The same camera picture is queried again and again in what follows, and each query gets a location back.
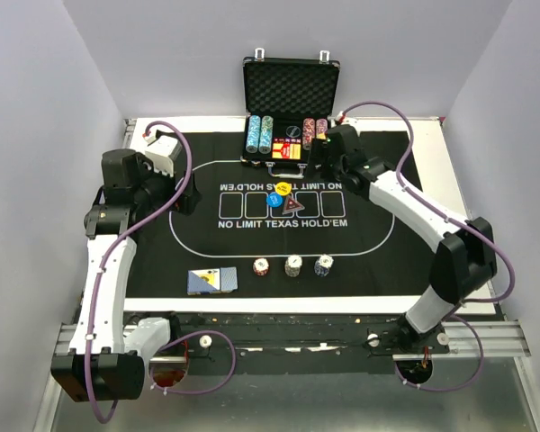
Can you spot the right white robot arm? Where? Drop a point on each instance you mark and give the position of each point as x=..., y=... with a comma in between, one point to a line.
x=463, y=251

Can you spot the black poker table mat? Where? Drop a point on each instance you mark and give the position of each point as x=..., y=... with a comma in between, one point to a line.
x=374, y=253

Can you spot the orange chip row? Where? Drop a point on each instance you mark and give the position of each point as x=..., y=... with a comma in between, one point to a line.
x=322, y=126

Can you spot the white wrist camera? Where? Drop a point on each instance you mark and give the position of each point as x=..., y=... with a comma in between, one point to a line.
x=341, y=119
x=163, y=151

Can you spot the blue white chip stack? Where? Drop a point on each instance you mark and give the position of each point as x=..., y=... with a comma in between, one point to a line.
x=323, y=265

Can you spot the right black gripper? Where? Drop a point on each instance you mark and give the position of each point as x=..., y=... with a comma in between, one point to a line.
x=319, y=151

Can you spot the white table board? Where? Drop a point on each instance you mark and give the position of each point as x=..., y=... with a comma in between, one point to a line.
x=437, y=178

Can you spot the teal grey chip row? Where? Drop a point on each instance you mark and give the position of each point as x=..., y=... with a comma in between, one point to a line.
x=266, y=134

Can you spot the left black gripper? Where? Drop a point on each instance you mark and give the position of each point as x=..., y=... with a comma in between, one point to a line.
x=188, y=200

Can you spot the grey white chip stack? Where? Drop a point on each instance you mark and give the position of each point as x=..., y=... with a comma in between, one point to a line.
x=293, y=265

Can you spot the red card deck in case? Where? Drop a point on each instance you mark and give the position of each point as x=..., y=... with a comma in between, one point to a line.
x=286, y=149

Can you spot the red white chip stack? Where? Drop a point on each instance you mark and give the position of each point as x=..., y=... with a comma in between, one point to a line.
x=261, y=266

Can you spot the yellow round blind button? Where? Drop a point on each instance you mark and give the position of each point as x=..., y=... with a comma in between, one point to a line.
x=283, y=188

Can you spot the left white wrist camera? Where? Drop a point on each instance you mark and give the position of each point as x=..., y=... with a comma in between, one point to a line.
x=163, y=151

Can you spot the blue round blind button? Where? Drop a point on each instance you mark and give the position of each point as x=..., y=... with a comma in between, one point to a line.
x=274, y=200

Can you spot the aluminium mounting rail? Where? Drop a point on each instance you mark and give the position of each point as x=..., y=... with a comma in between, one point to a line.
x=451, y=340

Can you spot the triangular dealer button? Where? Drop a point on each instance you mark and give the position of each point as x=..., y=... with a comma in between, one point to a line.
x=291, y=205

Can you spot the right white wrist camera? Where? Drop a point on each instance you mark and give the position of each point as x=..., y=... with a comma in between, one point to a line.
x=341, y=119

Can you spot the black aluminium chip case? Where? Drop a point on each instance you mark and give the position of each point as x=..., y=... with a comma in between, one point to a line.
x=289, y=90

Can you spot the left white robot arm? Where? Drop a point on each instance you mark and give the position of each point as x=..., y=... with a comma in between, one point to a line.
x=103, y=363

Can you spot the light blue chip row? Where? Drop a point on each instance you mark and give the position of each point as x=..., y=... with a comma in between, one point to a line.
x=253, y=134

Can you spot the red purple chip row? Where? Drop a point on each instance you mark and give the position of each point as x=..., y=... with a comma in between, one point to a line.
x=308, y=133

